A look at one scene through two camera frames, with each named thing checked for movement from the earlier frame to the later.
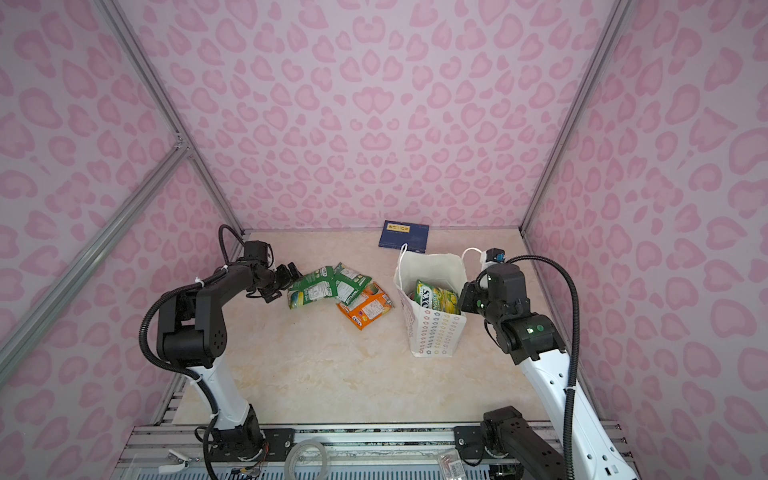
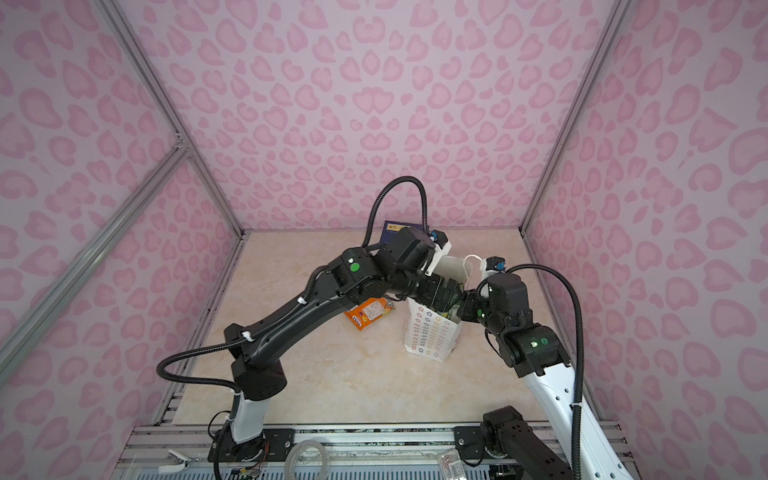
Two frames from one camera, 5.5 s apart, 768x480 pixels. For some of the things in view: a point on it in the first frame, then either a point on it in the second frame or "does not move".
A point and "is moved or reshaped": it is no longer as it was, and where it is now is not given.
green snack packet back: x=341 y=280 is moved or reshaped
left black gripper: x=286 y=280 -> x=436 y=299
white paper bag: x=429 y=288 does not move
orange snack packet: x=371 y=303 does not move
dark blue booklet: x=395 y=233 does not move
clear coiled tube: x=289 y=461 does not move
